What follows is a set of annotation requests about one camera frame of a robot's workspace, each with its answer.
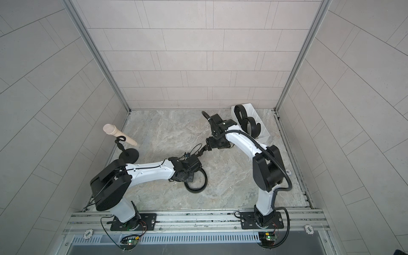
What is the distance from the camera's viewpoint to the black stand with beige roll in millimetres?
732

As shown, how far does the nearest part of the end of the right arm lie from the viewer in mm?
631

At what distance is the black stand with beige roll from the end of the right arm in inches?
16.8
